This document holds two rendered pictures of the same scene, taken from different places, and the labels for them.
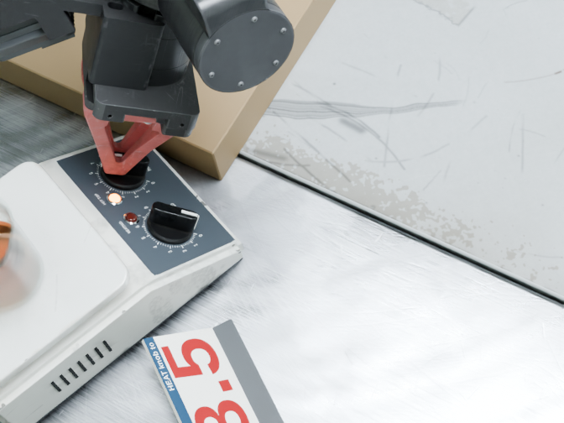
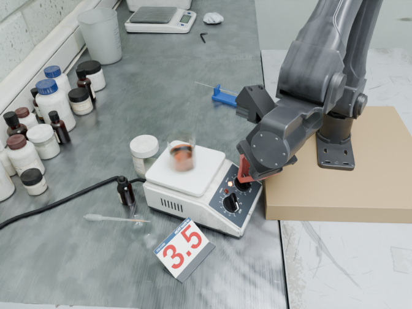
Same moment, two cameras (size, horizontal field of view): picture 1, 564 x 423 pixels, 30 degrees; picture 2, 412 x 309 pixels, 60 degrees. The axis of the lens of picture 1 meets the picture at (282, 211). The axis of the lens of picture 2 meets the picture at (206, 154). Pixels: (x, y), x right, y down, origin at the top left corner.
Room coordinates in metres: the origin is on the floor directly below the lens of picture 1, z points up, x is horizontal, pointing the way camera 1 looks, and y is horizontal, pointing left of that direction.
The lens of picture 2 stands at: (0.06, -0.25, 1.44)
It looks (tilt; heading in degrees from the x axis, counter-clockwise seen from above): 41 degrees down; 56
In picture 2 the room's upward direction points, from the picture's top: 3 degrees counter-clockwise
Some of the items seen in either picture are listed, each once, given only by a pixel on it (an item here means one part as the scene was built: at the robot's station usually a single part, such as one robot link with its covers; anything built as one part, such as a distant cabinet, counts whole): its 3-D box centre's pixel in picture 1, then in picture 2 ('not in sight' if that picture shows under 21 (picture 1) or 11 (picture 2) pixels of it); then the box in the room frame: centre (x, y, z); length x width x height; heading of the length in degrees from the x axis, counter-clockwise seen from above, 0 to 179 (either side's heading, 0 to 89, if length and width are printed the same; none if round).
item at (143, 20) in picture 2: not in sight; (161, 19); (0.74, 1.03, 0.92); 0.26 x 0.19 x 0.05; 134
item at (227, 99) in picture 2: not in sight; (229, 95); (0.59, 0.41, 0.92); 0.10 x 0.03 x 0.04; 111
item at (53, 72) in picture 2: not in sight; (58, 87); (0.21, 0.70, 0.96); 0.06 x 0.06 x 0.11
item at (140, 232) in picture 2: not in sight; (143, 227); (0.18, 0.16, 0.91); 0.06 x 0.06 x 0.02
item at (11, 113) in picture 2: not in sight; (18, 133); (0.07, 0.55, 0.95); 0.04 x 0.04 x 0.11
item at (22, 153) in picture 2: not in sight; (24, 157); (0.06, 0.46, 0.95); 0.06 x 0.06 x 0.10
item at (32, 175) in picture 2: not in sight; (34, 181); (0.05, 0.40, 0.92); 0.04 x 0.04 x 0.04
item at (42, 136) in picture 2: not in sight; (44, 141); (0.11, 0.51, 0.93); 0.06 x 0.06 x 0.07
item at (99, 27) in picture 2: not in sight; (103, 35); (0.44, 0.91, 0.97); 0.18 x 0.13 x 0.15; 51
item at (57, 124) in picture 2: not in sight; (57, 127); (0.15, 0.53, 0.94); 0.03 x 0.03 x 0.08
